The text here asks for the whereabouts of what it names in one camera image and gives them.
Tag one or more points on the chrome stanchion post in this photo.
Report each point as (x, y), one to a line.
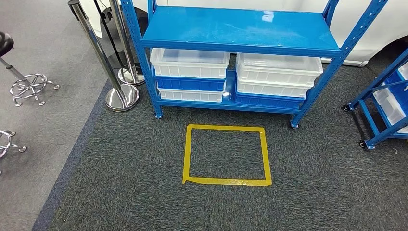
(131, 76)
(122, 98)

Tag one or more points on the chrome base swivel stool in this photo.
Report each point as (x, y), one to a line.
(28, 86)
(4, 143)

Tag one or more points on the blue metal shelf rack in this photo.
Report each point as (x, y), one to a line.
(373, 142)
(239, 28)

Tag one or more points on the yellow floor tape square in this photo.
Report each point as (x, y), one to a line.
(226, 181)

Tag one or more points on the blue plastic bin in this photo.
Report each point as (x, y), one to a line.
(190, 84)
(269, 101)
(400, 92)

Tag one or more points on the white plastic bin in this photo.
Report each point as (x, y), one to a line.
(404, 70)
(279, 71)
(389, 106)
(272, 89)
(189, 67)
(190, 95)

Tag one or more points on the black stanchion belt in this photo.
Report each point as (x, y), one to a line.
(108, 32)

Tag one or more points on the white car red stripe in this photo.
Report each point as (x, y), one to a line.
(373, 32)

